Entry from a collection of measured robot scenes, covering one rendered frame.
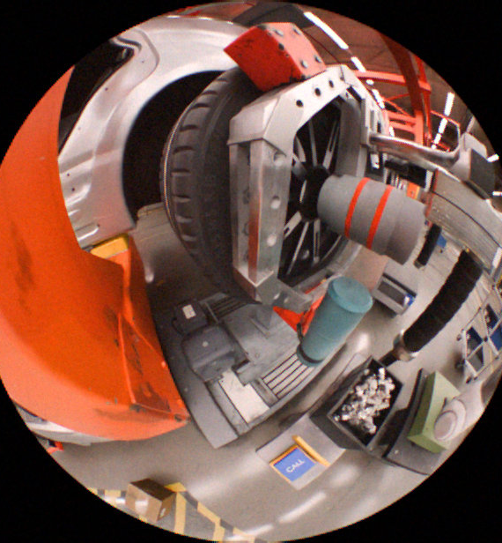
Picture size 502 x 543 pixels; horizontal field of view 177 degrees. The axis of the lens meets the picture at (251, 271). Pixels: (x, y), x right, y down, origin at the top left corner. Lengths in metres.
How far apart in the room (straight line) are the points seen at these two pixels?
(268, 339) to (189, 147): 0.75
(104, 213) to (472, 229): 0.72
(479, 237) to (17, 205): 0.33
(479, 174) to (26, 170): 0.32
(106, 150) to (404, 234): 0.72
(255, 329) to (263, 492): 0.87
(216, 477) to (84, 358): 0.88
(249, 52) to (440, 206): 0.24
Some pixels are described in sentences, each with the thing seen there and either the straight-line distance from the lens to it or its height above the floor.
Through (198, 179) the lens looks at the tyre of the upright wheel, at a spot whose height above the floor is 0.89.
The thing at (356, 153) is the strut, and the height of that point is 0.96.
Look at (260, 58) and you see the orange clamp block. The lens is 0.24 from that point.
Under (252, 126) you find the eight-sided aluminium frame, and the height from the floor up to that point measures 0.95.
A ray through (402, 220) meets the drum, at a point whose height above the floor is 0.87.
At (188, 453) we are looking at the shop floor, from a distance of 0.97.
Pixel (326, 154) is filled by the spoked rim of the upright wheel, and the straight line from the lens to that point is 0.44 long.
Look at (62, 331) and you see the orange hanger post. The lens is 0.15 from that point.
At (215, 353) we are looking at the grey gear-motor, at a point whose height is 0.40.
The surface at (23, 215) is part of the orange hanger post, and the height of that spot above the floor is 0.92.
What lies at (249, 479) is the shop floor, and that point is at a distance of 0.97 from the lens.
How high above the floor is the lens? 0.91
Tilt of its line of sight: 38 degrees down
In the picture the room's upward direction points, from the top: 2 degrees clockwise
